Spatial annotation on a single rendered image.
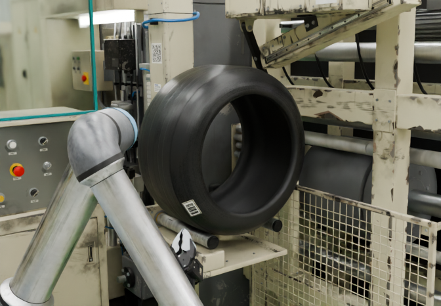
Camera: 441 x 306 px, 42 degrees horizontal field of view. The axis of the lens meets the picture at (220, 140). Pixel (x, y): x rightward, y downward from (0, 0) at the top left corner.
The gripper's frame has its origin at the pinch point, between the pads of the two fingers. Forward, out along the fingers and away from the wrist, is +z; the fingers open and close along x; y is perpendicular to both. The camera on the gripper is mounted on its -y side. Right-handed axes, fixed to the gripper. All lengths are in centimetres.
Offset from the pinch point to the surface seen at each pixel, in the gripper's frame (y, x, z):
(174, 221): 22.4, -16.9, 24.2
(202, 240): 19.5, -3.7, 10.2
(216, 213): 12.2, 5.1, 13.6
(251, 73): -9, 28, 49
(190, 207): 5.0, -0.6, 12.5
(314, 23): -3, 50, 72
